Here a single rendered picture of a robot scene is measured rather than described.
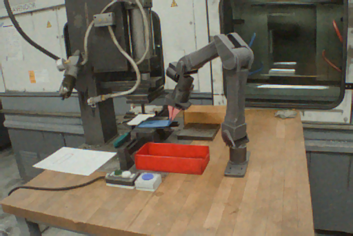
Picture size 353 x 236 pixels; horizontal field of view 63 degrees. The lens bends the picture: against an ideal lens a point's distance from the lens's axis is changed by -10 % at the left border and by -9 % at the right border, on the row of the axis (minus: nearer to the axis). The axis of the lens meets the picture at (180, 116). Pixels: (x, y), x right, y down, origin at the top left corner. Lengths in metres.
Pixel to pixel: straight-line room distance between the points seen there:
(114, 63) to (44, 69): 1.34
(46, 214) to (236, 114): 0.69
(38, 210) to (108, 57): 0.66
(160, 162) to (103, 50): 0.52
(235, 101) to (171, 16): 0.99
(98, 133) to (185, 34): 0.81
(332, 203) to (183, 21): 1.43
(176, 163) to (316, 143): 1.00
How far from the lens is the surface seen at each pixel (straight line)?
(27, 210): 1.09
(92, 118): 1.44
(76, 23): 1.39
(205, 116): 1.53
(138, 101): 1.25
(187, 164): 1.09
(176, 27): 1.91
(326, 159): 1.93
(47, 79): 2.58
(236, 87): 1.03
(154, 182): 1.01
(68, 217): 0.98
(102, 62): 1.34
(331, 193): 2.05
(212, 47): 1.08
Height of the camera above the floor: 1.42
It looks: 18 degrees down
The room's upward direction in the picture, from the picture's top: 5 degrees counter-clockwise
